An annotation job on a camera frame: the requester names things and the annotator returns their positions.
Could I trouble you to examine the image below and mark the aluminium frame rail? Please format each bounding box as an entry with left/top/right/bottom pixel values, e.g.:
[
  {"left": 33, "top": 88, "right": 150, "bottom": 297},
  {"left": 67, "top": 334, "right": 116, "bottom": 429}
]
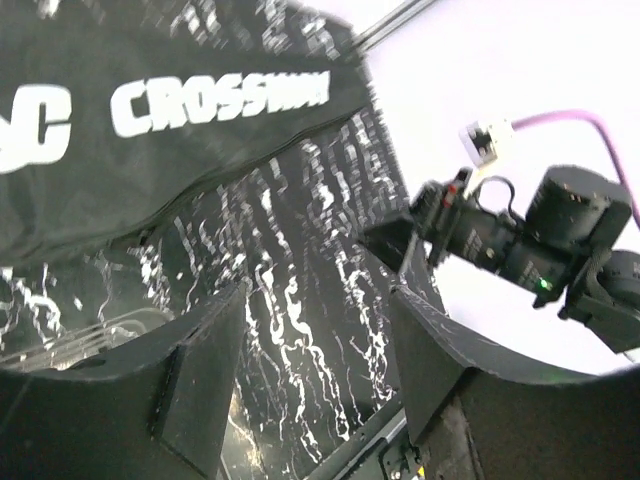
[{"left": 354, "top": 0, "right": 435, "bottom": 52}]

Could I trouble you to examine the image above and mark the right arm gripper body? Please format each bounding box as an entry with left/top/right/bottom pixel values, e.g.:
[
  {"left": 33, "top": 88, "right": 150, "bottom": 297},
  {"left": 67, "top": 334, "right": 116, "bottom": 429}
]
[{"left": 410, "top": 169, "right": 572, "bottom": 300}]

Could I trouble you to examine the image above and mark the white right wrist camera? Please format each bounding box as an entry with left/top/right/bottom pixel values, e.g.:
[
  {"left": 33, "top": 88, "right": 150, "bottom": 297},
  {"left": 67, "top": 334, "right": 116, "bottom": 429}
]
[{"left": 459, "top": 119, "right": 514, "bottom": 169}]

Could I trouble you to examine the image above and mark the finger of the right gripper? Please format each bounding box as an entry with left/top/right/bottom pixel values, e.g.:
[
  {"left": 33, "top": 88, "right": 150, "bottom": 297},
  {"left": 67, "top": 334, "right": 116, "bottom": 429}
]
[{"left": 362, "top": 212, "right": 420, "bottom": 275}]

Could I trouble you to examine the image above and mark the black racket bag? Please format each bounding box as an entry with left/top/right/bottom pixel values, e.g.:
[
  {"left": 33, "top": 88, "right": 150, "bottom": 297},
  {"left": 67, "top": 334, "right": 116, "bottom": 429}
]
[{"left": 1, "top": 1, "right": 370, "bottom": 266}]

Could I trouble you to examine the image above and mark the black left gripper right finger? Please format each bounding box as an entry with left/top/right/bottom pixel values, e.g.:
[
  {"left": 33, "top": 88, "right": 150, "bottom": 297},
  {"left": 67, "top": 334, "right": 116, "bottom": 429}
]
[{"left": 389, "top": 286, "right": 639, "bottom": 479}]

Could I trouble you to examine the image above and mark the wire rack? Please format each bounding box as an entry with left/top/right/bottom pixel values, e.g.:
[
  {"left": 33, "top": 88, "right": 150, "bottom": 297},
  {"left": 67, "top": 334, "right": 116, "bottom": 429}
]
[{"left": 1, "top": 308, "right": 174, "bottom": 372}]

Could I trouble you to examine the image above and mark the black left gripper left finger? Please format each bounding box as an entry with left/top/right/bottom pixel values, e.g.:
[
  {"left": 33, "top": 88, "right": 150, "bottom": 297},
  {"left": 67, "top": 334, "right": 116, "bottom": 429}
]
[{"left": 1, "top": 285, "right": 246, "bottom": 479}]

